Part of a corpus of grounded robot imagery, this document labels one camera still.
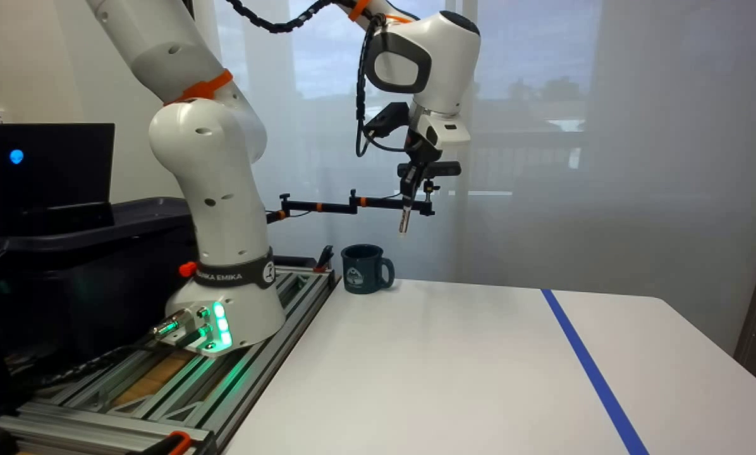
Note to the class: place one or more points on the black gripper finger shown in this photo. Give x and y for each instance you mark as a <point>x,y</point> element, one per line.
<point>408,189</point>
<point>427,188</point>

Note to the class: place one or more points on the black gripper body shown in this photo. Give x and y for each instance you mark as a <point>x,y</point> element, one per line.
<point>422,160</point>

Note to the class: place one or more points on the red capped whiteboard marker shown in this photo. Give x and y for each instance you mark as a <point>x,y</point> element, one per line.
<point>405,217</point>

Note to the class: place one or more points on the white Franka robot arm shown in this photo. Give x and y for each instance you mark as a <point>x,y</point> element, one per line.
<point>207,136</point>

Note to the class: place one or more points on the dark teal ceramic mug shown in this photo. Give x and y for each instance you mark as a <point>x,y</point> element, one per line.
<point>367,267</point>

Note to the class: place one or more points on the blue tape line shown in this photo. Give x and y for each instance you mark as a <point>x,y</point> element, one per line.
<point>620,419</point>

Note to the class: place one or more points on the orange black bar clamp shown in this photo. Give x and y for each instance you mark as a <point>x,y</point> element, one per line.
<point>179,443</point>

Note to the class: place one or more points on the black storage bin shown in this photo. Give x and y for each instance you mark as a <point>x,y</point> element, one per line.
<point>85,291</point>

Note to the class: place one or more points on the black computer monitor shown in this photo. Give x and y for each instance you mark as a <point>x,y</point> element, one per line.
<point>54,178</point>

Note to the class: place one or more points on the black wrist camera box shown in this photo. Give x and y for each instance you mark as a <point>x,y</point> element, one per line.
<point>386,120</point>

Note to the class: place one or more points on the black articulated camera boom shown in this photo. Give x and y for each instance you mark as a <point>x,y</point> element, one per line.
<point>352,204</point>

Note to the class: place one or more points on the aluminium extrusion mounting frame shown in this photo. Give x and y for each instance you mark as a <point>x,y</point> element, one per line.
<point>155,390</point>

